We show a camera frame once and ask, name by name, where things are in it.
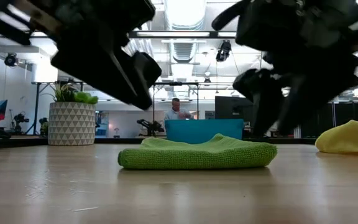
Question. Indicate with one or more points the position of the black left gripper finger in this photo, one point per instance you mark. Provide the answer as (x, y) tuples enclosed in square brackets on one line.
[(143, 101), (98, 74)]

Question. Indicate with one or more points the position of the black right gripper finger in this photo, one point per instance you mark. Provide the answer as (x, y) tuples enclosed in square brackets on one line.
[(303, 105), (266, 118)]

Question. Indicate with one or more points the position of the green microfiber towel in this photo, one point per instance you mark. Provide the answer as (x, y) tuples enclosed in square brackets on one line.
[(197, 155)]

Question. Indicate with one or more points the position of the black background robot arm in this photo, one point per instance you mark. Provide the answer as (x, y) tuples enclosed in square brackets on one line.
[(151, 126)]

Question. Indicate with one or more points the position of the yellow microfiber towel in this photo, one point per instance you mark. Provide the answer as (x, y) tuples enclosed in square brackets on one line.
[(346, 137)]

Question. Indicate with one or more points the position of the person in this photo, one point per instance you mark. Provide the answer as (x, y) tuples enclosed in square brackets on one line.
[(177, 112)]

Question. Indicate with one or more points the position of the black computer monitor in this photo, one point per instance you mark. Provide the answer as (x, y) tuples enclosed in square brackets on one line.
[(228, 107)]

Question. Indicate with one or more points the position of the black room partition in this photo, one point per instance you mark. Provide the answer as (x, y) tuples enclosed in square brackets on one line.
[(353, 118)]

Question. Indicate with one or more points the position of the triangle-patterned planter with plant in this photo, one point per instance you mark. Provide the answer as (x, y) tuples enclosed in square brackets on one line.
[(71, 124)]

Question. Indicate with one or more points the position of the blue plastic bin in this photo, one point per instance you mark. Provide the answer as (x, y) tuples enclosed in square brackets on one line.
[(197, 129)]

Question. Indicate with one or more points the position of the black ceiling spotlight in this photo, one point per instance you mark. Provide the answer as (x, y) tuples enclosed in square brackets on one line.
[(10, 59)]

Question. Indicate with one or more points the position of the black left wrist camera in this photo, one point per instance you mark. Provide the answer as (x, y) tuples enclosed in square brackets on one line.
[(148, 71)]

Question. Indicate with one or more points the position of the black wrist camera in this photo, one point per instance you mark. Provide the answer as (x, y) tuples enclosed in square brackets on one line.
[(253, 84), (148, 71)]

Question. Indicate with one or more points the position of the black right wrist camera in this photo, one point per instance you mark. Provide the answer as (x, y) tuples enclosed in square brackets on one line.
[(253, 84)]

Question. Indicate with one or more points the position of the black overhead camera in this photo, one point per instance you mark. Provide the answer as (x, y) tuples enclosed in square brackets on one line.
[(224, 49)]

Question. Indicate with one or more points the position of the black overhead frame bar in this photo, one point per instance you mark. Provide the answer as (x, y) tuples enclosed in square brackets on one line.
[(213, 34)]

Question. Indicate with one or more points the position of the silver ceiling duct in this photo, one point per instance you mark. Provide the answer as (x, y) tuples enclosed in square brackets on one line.
[(183, 12)]

